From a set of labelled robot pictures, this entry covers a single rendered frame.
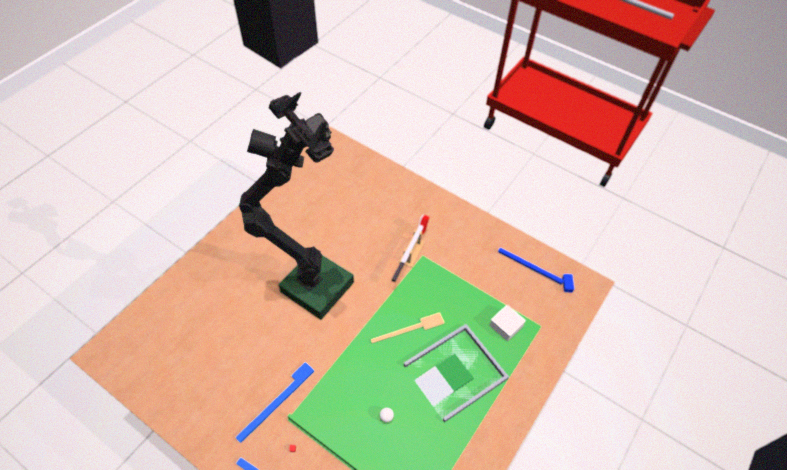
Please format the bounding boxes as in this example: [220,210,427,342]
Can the white golf ball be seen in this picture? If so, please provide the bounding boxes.
[380,407,394,422]

